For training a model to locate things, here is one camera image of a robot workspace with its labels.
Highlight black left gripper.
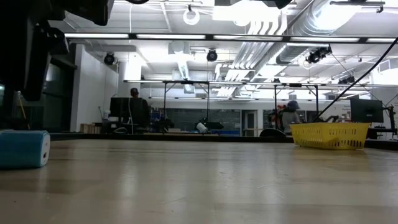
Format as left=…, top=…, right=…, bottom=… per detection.
left=0, top=0, right=115, bottom=102

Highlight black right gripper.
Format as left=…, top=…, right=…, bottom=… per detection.
left=260, top=0, right=294, bottom=9

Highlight teal wall charger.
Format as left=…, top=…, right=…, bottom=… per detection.
left=0, top=129, right=51, bottom=170

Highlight long overhead light bar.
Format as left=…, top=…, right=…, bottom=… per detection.
left=63, top=32, right=398, bottom=44

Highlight black ceiling fixture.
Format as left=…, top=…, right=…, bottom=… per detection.
left=305, top=45, right=333, bottom=65

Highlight wooden boxes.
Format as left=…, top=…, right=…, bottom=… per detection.
left=79, top=123, right=104, bottom=134

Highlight black monitor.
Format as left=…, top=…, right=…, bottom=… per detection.
left=349, top=98, right=384, bottom=123
left=109, top=96, right=142, bottom=119

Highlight person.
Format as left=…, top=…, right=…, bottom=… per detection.
left=129, top=87, right=150, bottom=127
left=281, top=100, right=302, bottom=134

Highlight grey door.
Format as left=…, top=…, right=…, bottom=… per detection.
left=241, top=110, right=258, bottom=137

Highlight black background robot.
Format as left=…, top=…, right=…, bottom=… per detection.
left=205, top=120, right=225, bottom=131

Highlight yellow plastic basket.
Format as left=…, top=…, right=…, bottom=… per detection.
left=289, top=121, right=371, bottom=151

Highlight white roll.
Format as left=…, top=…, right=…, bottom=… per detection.
left=195, top=121, right=209, bottom=134

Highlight silver ventilation duct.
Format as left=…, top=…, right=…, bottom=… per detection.
left=275, top=0, right=352, bottom=65

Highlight yellow hanging cable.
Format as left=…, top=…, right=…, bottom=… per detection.
left=17, top=91, right=31, bottom=131

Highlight black ceiling rail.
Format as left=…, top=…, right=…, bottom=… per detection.
left=329, top=0, right=386, bottom=14

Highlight black frame stand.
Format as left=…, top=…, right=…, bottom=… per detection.
left=162, top=79, right=211, bottom=131
left=272, top=82, right=320, bottom=131

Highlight white ceiling ring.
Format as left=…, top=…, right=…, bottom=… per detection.
left=182, top=7, right=201, bottom=27

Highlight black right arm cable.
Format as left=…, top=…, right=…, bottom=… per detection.
left=312, top=36, right=398, bottom=123

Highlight black aluminium table frame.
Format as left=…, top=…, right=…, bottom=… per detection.
left=49, top=133, right=398, bottom=149

